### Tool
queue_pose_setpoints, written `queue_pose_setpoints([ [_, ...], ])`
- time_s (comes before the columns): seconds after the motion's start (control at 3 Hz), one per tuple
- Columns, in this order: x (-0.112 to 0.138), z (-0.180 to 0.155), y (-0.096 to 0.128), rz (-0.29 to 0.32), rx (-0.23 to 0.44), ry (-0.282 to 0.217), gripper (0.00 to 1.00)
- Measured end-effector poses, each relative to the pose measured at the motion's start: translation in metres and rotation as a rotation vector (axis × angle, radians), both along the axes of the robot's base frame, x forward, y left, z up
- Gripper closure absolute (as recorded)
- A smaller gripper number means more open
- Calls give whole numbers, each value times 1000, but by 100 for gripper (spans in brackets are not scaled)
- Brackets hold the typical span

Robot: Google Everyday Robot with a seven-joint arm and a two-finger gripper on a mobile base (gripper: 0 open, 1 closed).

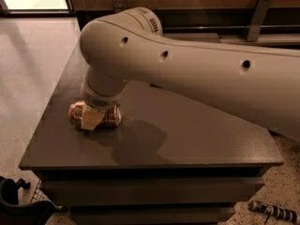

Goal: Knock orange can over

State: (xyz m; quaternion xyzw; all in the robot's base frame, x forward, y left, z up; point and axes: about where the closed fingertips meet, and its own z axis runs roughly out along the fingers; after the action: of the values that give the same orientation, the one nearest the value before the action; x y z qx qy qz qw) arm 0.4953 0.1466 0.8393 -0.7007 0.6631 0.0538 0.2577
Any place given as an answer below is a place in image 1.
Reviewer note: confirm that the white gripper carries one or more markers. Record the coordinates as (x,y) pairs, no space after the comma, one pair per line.
(97,100)

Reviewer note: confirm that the orange soda can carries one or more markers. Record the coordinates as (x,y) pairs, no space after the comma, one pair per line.
(112,118)

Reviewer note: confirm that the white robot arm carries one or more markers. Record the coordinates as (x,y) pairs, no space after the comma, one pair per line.
(260,85)

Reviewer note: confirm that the grey drawer cabinet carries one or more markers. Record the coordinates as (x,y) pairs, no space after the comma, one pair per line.
(172,160)

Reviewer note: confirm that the black chair base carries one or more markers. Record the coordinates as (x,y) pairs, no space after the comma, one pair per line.
(13,213)

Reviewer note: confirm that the black white striped stick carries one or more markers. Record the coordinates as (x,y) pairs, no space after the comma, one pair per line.
(274,211)

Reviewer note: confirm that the wire mesh basket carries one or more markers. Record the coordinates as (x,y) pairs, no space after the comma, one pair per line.
(38,195)

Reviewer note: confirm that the left metal wall bracket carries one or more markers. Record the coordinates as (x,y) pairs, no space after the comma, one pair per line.
(119,5)

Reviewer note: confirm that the metal wall bracket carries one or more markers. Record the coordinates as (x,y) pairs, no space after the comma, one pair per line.
(119,5)
(253,29)

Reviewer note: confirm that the right metal wall bracket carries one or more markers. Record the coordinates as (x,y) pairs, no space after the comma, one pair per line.
(253,29)

